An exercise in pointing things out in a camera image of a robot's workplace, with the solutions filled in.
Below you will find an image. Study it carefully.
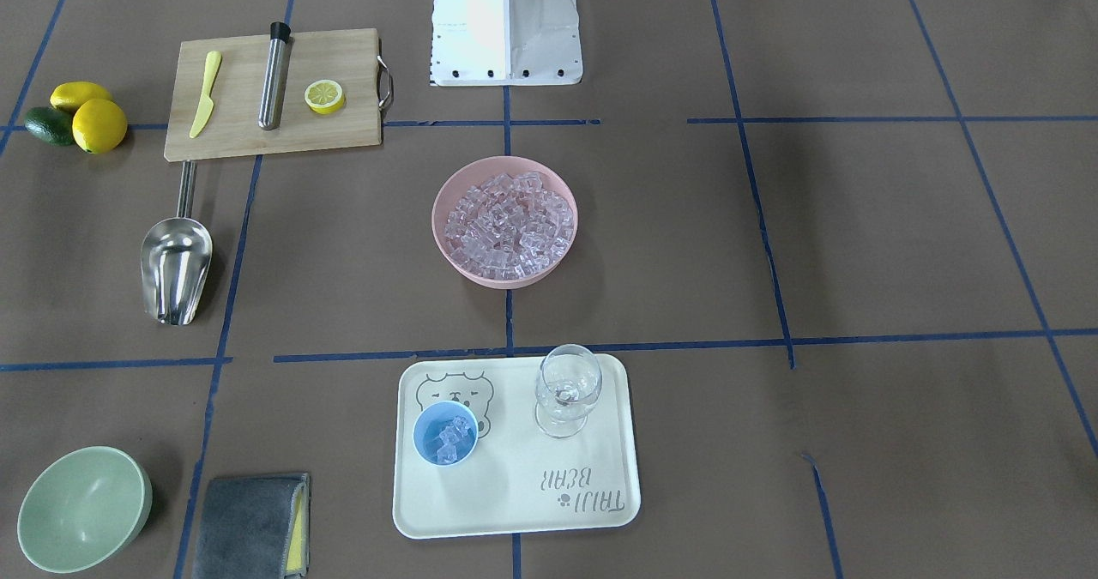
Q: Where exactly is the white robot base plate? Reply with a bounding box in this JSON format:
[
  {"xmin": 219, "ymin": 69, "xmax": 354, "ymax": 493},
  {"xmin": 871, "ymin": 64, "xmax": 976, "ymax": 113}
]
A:
[{"xmin": 429, "ymin": 0, "xmax": 584, "ymax": 87}]

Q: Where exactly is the green bowl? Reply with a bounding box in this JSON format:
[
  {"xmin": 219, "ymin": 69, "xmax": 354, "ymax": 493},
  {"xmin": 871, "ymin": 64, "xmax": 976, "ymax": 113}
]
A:
[{"xmin": 16, "ymin": 446, "xmax": 153, "ymax": 574}]

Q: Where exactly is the green lime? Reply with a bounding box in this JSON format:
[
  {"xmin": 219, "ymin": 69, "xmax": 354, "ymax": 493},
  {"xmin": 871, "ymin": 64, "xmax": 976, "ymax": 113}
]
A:
[{"xmin": 23, "ymin": 105, "xmax": 75, "ymax": 148}]

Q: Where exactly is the whole yellow lemon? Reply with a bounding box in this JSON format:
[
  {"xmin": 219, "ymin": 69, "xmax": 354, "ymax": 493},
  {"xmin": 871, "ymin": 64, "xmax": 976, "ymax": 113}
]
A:
[{"xmin": 72, "ymin": 99, "xmax": 128, "ymax": 154}]

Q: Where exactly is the clear wine glass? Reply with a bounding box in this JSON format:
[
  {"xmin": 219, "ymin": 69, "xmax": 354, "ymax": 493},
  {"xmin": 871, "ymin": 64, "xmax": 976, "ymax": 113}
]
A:
[{"xmin": 534, "ymin": 344, "xmax": 603, "ymax": 439}]

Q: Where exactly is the lemon half slice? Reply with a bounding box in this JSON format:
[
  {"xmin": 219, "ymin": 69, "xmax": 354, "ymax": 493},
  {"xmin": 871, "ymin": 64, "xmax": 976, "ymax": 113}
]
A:
[{"xmin": 305, "ymin": 79, "xmax": 346, "ymax": 115}]

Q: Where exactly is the steel cylinder rod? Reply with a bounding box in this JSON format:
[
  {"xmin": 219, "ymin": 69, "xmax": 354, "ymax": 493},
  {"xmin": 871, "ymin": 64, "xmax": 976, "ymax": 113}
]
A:
[{"xmin": 257, "ymin": 21, "xmax": 292, "ymax": 132}]

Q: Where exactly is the pink bowl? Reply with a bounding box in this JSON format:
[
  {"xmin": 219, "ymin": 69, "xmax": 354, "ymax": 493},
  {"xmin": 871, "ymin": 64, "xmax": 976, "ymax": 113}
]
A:
[{"xmin": 432, "ymin": 156, "xmax": 579, "ymax": 289}]

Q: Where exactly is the light blue cup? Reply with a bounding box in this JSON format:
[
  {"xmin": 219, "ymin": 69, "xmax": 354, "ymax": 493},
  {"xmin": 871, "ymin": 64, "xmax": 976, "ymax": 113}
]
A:
[{"xmin": 413, "ymin": 401, "xmax": 480, "ymax": 467}]

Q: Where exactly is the cream bear tray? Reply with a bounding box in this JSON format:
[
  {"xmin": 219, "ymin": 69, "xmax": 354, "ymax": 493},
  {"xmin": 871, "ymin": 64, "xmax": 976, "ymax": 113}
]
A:
[{"xmin": 392, "ymin": 353, "xmax": 642, "ymax": 541}]

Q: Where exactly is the wooden cutting board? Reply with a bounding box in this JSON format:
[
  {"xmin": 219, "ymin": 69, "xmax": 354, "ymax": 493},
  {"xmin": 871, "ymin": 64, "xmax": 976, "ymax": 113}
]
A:
[{"xmin": 164, "ymin": 27, "xmax": 385, "ymax": 162}]

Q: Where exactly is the yellow plastic knife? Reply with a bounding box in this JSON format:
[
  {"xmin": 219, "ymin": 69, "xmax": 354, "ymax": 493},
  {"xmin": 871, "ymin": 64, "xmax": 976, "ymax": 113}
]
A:
[{"xmin": 189, "ymin": 51, "xmax": 223, "ymax": 140}]

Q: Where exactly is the clear ice cubes pile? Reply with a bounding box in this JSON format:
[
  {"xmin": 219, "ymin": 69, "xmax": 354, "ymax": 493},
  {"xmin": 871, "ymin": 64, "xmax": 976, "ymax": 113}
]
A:
[{"xmin": 442, "ymin": 172, "xmax": 578, "ymax": 281}]

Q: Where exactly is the steel ice scoop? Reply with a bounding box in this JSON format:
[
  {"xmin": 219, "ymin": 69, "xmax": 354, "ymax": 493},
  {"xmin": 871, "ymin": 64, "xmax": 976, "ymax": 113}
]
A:
[{"xmin": 141, "ymin": 160, "xmax": 214, "ymax": 326}]

